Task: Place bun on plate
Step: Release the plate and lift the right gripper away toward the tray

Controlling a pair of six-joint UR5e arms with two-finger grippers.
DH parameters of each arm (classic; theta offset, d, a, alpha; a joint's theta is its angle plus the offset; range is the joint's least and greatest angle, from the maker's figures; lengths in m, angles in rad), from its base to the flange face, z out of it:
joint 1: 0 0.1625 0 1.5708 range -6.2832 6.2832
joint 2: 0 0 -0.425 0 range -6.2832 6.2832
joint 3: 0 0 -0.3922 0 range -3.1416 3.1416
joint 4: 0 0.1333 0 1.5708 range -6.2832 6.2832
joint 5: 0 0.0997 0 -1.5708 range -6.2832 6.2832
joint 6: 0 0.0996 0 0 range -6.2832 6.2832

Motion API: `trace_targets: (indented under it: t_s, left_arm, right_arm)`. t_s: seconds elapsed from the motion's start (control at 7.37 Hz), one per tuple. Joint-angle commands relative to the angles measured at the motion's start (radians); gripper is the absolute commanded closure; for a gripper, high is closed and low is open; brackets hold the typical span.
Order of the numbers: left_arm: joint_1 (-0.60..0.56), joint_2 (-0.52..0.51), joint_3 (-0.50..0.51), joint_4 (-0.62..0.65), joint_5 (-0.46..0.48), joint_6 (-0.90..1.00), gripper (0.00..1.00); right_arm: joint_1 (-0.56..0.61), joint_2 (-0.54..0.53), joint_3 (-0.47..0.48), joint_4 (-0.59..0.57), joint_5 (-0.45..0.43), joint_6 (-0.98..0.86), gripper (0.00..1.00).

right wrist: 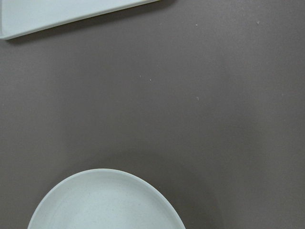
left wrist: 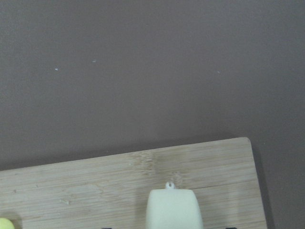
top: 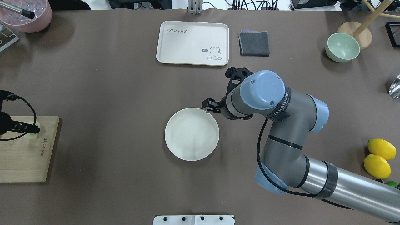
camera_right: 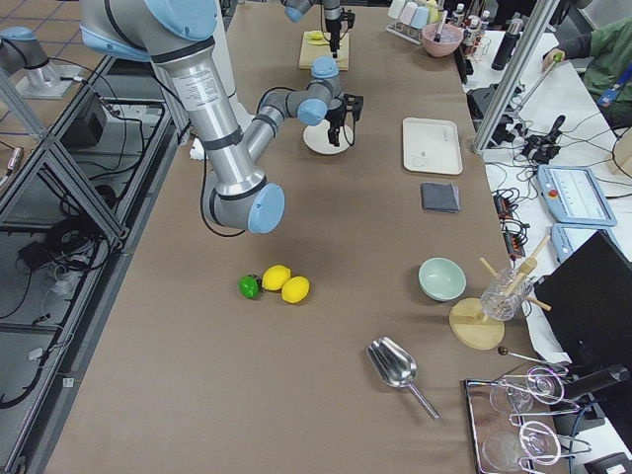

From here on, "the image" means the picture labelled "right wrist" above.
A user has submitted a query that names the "cream rabbit tray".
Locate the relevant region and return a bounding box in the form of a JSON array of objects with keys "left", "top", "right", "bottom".
[{"left": 0, "top": 0, "right": 152, "bottom": 40}]

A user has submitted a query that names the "cream round plate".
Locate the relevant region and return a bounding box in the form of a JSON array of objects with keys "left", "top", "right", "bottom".
[{"left": 28, "top": 168, "right": 185, "bottom": 229}]

